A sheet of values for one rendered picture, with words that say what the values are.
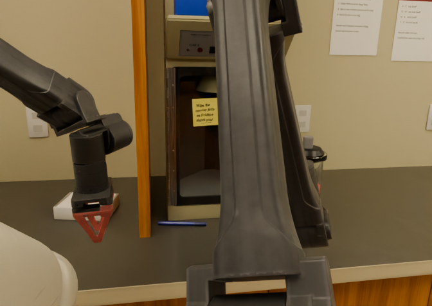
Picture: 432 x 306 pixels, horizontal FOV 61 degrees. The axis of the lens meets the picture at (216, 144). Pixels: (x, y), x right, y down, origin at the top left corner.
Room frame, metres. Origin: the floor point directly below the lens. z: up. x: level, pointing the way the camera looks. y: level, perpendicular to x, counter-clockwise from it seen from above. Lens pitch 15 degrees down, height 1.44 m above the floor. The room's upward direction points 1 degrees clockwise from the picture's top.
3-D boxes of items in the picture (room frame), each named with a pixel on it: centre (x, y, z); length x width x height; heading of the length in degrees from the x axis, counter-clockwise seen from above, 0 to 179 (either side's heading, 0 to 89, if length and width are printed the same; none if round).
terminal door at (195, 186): (1.01, -0.02, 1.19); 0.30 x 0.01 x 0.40; 100
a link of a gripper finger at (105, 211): (0.62, 0.22, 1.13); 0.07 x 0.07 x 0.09; 14
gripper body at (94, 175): (0.63, 0.23, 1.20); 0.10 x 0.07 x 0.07; 14
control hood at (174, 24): (0.96, -0.03, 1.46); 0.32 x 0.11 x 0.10; 100
